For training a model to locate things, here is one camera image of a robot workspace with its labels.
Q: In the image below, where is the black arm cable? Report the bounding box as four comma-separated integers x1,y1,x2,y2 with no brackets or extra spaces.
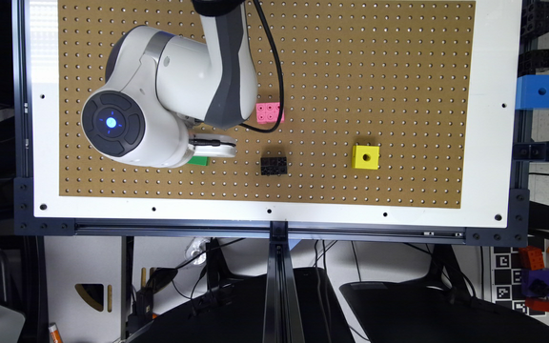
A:
238,0,286,134

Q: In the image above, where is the black toy block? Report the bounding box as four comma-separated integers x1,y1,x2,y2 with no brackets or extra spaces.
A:
260,157,288,175

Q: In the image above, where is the blue cube block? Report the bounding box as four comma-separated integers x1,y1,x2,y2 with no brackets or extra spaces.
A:
515,74,549,110

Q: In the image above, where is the aluminium table frame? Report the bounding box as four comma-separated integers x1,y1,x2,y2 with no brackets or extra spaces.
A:
10,0,549,343

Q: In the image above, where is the black office chair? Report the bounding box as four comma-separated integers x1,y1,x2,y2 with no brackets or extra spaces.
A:
128,267,354,343
340,282,549,343

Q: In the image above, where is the fiducial marker sheet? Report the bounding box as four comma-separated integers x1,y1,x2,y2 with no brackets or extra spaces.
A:
490,247,529,314

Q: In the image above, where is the pink toy block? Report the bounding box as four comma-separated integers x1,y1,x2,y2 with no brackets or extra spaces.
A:
255,102,285,125

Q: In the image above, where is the green block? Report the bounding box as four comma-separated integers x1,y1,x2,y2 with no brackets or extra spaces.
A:
188,156,210,166

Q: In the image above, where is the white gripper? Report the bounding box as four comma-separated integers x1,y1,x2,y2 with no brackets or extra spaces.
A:
190,133,237,158

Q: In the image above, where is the red block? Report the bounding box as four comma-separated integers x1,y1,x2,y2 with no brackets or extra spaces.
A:
518,246,545,271

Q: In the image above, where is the yellow cube block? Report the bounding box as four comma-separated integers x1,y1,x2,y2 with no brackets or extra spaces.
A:
352,145,380,170

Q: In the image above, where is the black office chair right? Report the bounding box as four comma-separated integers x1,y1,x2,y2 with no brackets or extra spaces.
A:
340,282,549,343

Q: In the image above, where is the purple block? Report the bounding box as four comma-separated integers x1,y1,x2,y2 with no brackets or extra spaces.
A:
521,269,549,297

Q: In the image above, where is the black block stack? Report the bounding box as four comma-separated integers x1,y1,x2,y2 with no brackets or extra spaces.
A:
518,0,549,77

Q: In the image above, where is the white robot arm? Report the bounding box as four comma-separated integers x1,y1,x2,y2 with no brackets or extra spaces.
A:
81,1,258,168

